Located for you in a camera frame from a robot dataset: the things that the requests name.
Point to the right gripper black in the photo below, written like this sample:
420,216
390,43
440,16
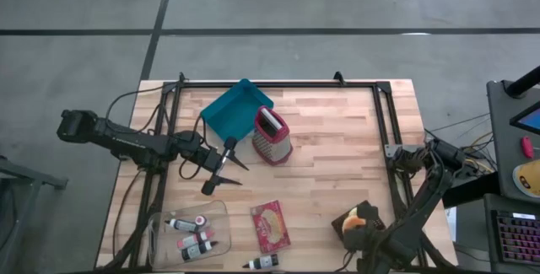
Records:
373,236

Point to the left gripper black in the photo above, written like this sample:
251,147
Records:
215,162

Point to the red steel box grater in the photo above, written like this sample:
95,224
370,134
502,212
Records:
276,149

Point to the maroon food colour bottle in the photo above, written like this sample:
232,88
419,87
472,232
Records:
200,220

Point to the red popcorn packet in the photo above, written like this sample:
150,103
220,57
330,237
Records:
270,227

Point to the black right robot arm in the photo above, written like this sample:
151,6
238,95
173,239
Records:
422,206

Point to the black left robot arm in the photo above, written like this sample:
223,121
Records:
126,141

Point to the black square mesh basket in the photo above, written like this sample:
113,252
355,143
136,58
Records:
337,225

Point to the clear plastic bin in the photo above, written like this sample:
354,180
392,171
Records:
219,211

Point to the teal plastic bin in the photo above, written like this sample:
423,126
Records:
236,109

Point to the pink food colour bottle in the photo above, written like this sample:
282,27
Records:
194,239

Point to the black table clamp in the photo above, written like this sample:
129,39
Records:
182,77
338,78

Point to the black keyboard tray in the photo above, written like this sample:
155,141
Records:
489,223

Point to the backlit keyboard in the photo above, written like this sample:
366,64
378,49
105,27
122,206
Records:
519,240

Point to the yellow round pad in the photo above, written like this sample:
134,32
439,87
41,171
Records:
531,177

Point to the red computer mouse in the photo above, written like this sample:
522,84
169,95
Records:
527,147

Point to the grey metal stand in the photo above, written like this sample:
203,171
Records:
34,177

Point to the black cart screen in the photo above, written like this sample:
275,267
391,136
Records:
531,120

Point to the black pole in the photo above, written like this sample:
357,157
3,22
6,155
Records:
523,82

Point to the grey metal corner bracket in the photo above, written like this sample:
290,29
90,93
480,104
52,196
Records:
391,151

